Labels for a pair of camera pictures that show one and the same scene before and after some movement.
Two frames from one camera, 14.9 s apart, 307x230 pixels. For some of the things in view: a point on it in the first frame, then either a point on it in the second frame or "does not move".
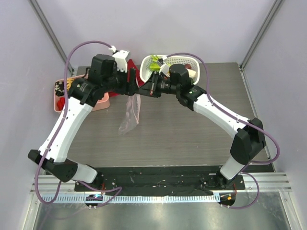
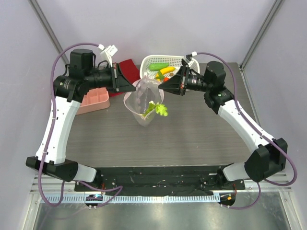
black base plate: (159, 181) does not move
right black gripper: (155, 84) -> (182, 80)
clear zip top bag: (132, 116) -> (144, 101)
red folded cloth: (130, 64) does not move
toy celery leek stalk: (155, 65) -> (160, 109)
